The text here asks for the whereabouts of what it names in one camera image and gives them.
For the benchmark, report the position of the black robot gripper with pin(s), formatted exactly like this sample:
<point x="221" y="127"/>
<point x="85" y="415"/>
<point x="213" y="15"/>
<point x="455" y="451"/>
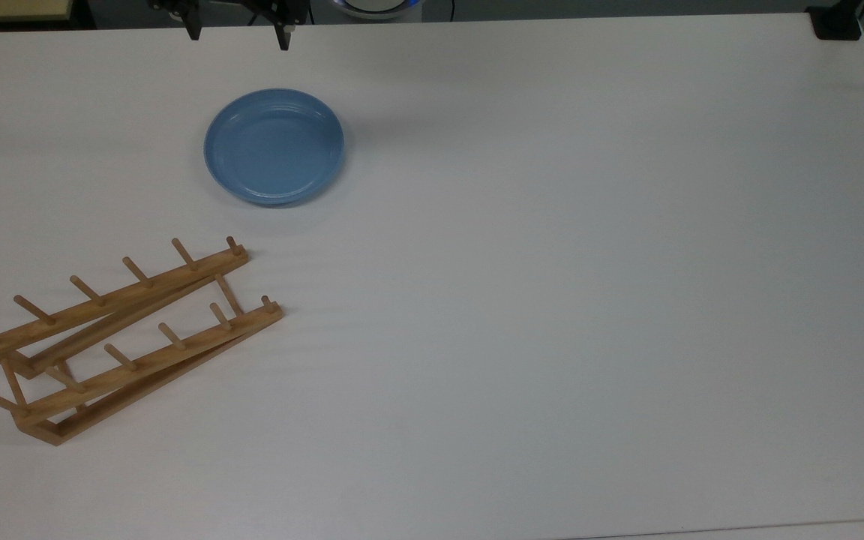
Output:
<point x="237" y="6"/>

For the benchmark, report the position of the blue round plate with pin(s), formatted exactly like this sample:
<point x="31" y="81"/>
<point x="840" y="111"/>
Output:
<point x="274" y="146"/>

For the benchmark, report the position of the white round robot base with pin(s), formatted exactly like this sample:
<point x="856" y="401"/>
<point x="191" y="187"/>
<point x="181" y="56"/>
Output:
<point x="376" y="7"/>

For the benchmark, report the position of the wooden plate rack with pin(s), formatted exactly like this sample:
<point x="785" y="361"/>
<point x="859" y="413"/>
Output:
<point x="139" y="292"/>

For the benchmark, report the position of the yellowish board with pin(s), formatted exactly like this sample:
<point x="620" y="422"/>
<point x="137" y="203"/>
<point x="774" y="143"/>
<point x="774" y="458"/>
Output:
<point x="8" y="7"/>

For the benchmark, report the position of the black table clamp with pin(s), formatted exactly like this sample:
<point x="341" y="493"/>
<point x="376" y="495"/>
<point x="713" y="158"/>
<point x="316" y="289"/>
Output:
<point x="835" y="24"/>

